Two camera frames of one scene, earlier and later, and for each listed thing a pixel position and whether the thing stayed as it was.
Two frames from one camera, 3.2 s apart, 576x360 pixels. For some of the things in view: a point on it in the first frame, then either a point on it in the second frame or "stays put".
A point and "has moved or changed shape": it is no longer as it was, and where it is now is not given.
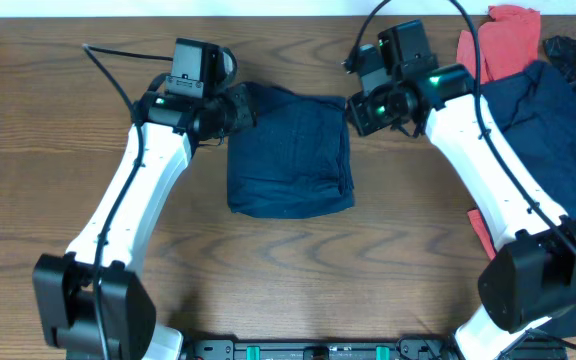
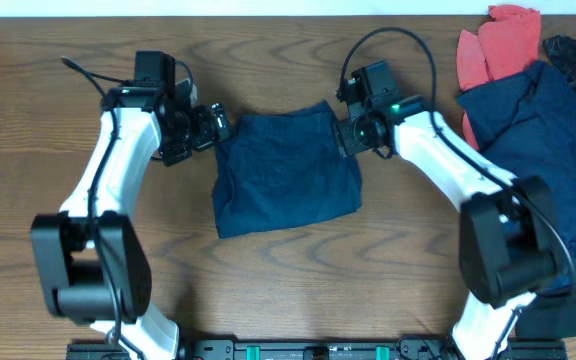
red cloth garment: (507, 44) stays put
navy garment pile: (556, 131) stays put
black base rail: (359, 348) stays put
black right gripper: (356, 104) -> (349, 143)
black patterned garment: (570, 55) stays put
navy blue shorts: (295, 160) has moved or changed shape
